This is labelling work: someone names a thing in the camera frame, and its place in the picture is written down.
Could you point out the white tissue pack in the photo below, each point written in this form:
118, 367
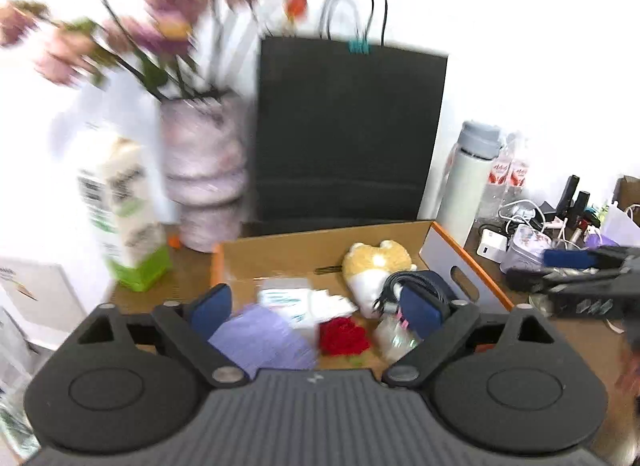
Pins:
295, 303

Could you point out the clear wrapper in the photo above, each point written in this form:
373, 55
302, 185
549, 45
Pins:
395, 338

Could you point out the purple cloth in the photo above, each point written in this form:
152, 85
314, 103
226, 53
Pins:
260, 341

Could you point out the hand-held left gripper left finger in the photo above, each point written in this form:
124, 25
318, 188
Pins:
212, 308

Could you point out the white paper bag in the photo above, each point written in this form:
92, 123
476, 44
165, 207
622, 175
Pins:
622, 223

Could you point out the red fabric rose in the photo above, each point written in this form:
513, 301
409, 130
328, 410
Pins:
344, 337

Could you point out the white and green milk carton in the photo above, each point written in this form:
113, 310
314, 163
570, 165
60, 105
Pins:
125, 211

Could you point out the floral clear container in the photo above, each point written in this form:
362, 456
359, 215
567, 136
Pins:
522, 248

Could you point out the black cosmetic bottles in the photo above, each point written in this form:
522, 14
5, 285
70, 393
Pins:
572, 201

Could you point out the white cardboard box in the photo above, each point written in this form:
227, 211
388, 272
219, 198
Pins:
35, 296

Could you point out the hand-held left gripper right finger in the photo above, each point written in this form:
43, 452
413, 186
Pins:
422, 313

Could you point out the cardboard box with orange edge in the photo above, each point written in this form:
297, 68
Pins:
300, 251

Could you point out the small white charger block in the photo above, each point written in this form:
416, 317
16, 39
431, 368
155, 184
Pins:
492, 246

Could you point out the yellow and white plush toy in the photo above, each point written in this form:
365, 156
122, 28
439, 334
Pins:
375, 266

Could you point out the mottled pink ceramic vase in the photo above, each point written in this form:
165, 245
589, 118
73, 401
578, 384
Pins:
205, 170

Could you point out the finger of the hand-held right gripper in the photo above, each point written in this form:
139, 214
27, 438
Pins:
570, 258
535, 280

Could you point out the black paper bag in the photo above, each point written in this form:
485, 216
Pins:
345, 135

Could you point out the white thermos with grey lid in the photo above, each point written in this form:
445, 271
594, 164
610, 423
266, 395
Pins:
465, 185

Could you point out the dried pink flower bouquet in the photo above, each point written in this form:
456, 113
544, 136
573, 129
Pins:
150, 20

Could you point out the shrink-wrapped water bottle pack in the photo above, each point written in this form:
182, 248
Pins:
507, 175

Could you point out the purple bag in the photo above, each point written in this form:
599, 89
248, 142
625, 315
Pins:
600, 239

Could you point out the wooden desktop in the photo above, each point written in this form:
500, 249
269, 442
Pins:
580, 346

